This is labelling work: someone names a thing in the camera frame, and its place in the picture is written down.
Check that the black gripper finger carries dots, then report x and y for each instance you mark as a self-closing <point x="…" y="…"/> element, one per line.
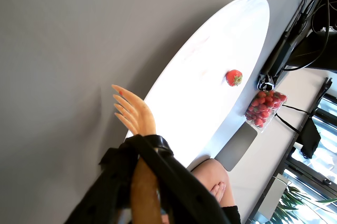
<point x="110" y="181"/>
<point x="184" y="195"/>

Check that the single red strawberry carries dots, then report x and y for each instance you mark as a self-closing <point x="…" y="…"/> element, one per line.
<point x="233" y="77"/>

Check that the person's right hand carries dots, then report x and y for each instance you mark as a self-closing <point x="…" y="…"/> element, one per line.
<point x="219" y="189"/>

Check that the black short-sleeved shirt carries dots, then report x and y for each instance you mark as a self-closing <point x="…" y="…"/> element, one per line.
<point x="231" y="216"/>

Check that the flat grey rectangular device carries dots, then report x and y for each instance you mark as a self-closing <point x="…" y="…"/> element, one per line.
<point x="235" y="147"/>

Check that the white box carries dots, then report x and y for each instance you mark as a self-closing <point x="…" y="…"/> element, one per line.
<point x="273" y="195"/>

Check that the green leafy plant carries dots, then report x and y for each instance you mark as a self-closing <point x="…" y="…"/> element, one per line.
<point x="295" y="203"/>

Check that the clear punnet of strawberries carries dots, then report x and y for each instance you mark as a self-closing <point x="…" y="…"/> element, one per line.
<point x="264" y="108"/>

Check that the black hanging cloth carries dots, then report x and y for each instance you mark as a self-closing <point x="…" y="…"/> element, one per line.
<point x="310" y="137"/>

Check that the round white plate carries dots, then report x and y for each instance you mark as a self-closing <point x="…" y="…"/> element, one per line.
<point x="210" y="50"/>

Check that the black window frame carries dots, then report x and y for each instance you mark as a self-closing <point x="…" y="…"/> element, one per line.
<point x="302" y="139"/>

